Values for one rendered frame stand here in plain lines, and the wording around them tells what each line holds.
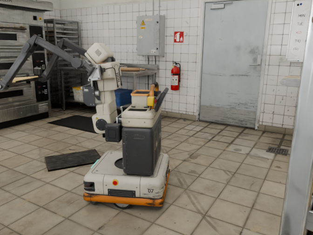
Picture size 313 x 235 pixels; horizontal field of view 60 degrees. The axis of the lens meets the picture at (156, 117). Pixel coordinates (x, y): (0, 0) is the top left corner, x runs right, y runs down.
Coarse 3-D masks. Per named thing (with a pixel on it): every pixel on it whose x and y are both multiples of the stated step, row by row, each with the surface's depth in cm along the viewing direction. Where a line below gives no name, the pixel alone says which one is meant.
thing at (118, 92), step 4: (116, 92) 500; (120, 92) 501; (124, 92) 511; (128, 92) 523; (116, 96) 503; (120, 96) 503; (124, 96) 515; (128, 96) 526; (116, 100) 506; (120, 100) 506; (124, 100) 518; (128, 100) 529; (116, 104) 509; (120, 104) 508; (124, 104) 521
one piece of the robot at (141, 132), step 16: (128, 112) 207; (144, 112) 205; (160, 112) 248; (128, 128) 209; (144, 128) 208; (160, 128) 252; (128, 144) 212; (144, 144) 210; (160, 144) 257; (128, 160) 215; (144, 160) 213
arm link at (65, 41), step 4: (60, 40) 246; (64, 40) 246; (68, 40) 249; (56, 44) 249; (60, 44) 248; (64, 44) 248; (68, 44) 247; (72, 44) 247; (64, 48) 255; (72, 48) 248; (76, 48) 247; (80, 48) 246; (80, 52) 248; (84, 52) 247; (84, 56) 248
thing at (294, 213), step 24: (312, 0) 31; (312, 24) 31; (312, 48) 31; (312, 72) 32; (312, 96) 32; (312, 120) 33; (312, 144) 33; (288, 168) 36; (312, 168) 34; (288, 192) 36; (312, 192) 37; (288, 216) 37
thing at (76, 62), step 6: (36, 36) 202; (30, 42) 203; (36, 42) 203; (42, 42) 204; (48, 42) 205; (30, 48) 203; (48, 48) 204; (54, 48) 204; (60, 48) 206; (60, 54) 204; (66, 54) 204; (66, 60) 205; (72, 60) 202; (78, 60) 201; (78, 66) 202
